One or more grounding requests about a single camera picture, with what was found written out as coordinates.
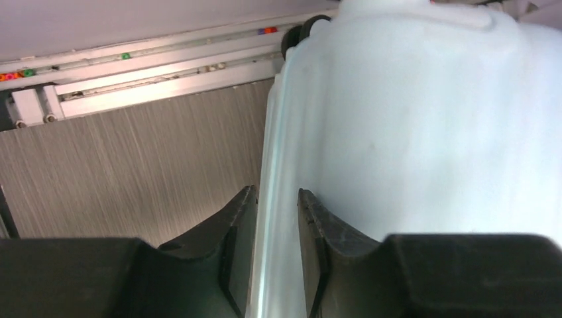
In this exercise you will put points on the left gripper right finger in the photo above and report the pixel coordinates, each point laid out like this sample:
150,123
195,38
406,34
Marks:
348,274

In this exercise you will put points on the aluminium rail frame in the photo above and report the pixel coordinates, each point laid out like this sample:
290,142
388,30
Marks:
74,84

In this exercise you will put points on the light blue hard-shell suitcase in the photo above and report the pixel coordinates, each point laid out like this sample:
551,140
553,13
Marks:
403,118

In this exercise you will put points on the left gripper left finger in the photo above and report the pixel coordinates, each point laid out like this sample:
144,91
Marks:
204,272

